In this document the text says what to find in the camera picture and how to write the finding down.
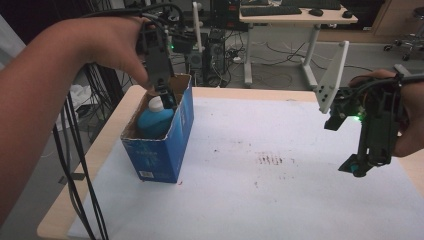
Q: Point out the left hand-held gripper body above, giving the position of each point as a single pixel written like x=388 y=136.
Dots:
x=158 y=56

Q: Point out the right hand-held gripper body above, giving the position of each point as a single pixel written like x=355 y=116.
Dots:
x=380 y=126

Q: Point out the blue bottle with white cap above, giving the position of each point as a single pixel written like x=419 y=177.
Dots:
x=155 y=121

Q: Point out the blue cardboard box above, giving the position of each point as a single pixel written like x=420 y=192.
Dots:
x=160 y=160

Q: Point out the person's right hand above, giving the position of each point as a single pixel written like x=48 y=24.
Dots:
x=415 y=116

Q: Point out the person's left hand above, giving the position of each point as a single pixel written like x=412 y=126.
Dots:
x=110 y=43

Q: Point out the grey computer tower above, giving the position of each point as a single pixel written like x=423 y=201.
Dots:
x=215 y=55

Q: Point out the black computer tower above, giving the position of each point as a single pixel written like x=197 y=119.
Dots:
x=226 y=15

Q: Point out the white cloth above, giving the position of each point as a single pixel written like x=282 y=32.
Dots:
x=78 y=96

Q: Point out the black round stool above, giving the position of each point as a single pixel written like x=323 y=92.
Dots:
x=408 y=40

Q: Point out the white foam mat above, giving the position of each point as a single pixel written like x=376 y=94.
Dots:
x=253 y=200

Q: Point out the black computer mouse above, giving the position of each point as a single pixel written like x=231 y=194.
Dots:
x=315 y=12
x=347 y=14

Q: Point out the black keyboard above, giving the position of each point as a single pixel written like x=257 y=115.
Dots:
x=270 y=11
x=311 y=4

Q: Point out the white desk with wooden top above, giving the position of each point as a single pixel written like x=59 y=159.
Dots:
x=296 y=19

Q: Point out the black frame post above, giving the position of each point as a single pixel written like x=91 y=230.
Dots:
x=111 y=85

